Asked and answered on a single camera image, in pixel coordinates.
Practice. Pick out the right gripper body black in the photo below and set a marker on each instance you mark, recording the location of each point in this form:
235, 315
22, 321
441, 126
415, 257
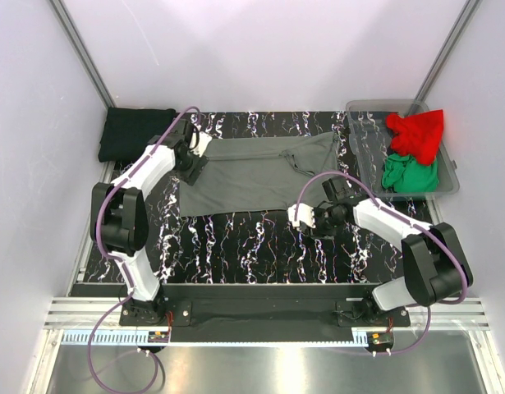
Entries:
327, 222

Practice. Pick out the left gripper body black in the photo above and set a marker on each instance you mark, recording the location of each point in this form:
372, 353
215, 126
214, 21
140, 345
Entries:
190, 169

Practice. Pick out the grey t shirt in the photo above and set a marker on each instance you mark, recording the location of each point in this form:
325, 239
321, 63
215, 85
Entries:
257, 174

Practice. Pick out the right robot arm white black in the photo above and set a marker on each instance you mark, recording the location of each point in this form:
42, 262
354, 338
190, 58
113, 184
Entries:
435, 268

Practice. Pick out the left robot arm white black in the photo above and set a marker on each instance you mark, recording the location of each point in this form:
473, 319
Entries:
120, 226

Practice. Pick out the folded black t shirt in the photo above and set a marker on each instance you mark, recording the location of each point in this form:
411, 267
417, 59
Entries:
126, 132

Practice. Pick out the black marble pattern mat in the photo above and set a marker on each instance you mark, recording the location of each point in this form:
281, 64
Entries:
261, 247

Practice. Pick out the green t shirt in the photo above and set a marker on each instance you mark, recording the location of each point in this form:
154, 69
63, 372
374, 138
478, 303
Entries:
403, 174

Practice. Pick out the clear plastic bin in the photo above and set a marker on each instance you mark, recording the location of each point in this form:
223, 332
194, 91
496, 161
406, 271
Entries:
370, 141

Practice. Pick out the red t shirt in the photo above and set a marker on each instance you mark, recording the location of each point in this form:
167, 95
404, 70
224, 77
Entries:
418, 135

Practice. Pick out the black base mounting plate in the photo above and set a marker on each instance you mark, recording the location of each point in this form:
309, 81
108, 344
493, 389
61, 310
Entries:
261, 320

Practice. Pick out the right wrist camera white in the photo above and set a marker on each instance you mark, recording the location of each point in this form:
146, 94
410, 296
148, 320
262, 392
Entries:
301, 215

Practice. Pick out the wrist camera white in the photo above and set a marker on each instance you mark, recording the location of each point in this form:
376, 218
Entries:
199, 143
301, 215

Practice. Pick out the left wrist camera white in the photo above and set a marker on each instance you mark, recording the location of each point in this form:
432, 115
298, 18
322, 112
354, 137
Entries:
199, 143

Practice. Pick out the aluminium frame rail front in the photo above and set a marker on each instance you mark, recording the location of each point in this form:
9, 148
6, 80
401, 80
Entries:
73, 312

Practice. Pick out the white slotted cable duct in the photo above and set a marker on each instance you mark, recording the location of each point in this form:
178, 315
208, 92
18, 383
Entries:
147, 338

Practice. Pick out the left aluminium corner post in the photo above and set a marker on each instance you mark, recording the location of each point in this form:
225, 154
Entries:
69, 26

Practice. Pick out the aluminium corner post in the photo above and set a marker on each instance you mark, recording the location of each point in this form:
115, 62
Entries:
69, 26
457, 31

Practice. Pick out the right aluminium corner post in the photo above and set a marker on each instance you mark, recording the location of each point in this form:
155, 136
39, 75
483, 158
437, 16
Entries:
457, 31

